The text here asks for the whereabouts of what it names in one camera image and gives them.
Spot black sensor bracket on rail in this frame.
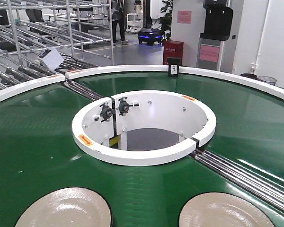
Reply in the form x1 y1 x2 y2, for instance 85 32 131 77
167 57 181 77

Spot red fire extinguisher box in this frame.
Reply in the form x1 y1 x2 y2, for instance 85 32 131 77
163 40 184 65

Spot black wall-mounted dispenser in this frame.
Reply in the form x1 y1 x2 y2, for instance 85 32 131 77
200 0 233 41

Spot metal roller rack shelving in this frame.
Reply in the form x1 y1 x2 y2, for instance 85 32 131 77
0 0 112 90

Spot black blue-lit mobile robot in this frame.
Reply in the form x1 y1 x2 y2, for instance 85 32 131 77
138 28 162 45

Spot person in dark trousers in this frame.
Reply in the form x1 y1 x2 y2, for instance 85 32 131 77
111 0 128 47

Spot white control box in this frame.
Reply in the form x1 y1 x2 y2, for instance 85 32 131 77
38 47 64 70

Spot white inner conveyor ring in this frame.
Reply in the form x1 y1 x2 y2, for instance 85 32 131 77
71 89 217 166

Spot steel conveyor rollers left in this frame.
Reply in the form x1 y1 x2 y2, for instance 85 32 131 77
62 80 103 101

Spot black dome waste bin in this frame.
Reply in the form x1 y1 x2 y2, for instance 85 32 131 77
241 73 257 80

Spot white trolley cart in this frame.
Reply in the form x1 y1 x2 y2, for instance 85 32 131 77
126 13 143 34

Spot steel conveyor rollers right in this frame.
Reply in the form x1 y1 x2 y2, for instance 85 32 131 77
189 149 284 213

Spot grey cabinet with pink notice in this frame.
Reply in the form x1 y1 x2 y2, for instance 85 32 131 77
196 38 225 71

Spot green potted plant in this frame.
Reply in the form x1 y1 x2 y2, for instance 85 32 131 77
157 0 173 41

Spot white outer rail left segment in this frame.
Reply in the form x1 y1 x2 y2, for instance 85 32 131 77
0 74 66 102

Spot white outer rail right segment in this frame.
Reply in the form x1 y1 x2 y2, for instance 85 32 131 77
65 65 284 100

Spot beige black-rimmed plate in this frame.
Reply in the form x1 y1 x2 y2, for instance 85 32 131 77
178 192 274 227
15 187 113 227

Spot steel conveyor rollers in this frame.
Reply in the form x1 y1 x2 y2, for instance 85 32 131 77
62 80 103 101
189 149 284 213

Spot wire mesh waste bin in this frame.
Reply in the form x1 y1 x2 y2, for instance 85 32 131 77
257 76 277 86

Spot white rail segment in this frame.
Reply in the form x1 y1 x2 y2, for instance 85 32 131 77
0 74 66 102
65 65 284 100

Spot pink notice on pillar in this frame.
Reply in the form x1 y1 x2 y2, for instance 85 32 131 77
177 10 192 24

